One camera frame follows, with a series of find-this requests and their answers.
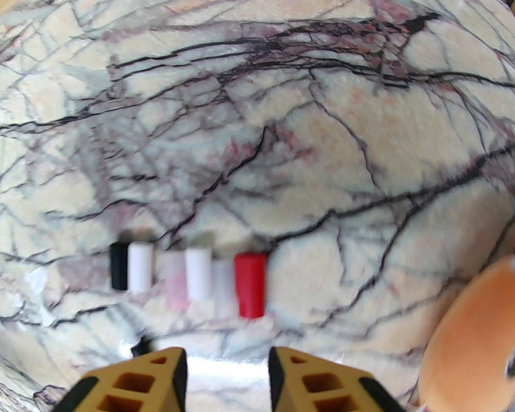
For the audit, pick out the orange plush fish toy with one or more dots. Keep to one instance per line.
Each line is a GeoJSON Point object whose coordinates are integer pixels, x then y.
{"type": "Point", "coordinates": [476, 337]}

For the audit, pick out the red pen cap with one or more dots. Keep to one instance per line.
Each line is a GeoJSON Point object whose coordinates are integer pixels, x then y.
{"type": "Point", "coordinates": [250, 286]}

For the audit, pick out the black pen cap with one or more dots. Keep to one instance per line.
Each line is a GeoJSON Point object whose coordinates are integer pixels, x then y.
{"type": "Point", "coordinates": [119, 266]}

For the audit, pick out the white pen cap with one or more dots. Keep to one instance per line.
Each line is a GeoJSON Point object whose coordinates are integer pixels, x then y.
{"type": "Point", "coordinates": [198, 275]}
{"type": "Point", "coordinates": [140, 268]}

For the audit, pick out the clear pink pen cap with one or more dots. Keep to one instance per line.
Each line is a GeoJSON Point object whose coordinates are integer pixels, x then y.
{"type": "Point", "coordinates": [174, 281]}

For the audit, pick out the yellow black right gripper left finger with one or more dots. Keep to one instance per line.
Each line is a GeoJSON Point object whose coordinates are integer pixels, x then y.
{"type": "Point", "coordinates": [137, 384]}

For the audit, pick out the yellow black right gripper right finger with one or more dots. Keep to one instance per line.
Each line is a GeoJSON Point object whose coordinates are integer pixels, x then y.
{"type": "Point", "coordinates": [322, 384]}

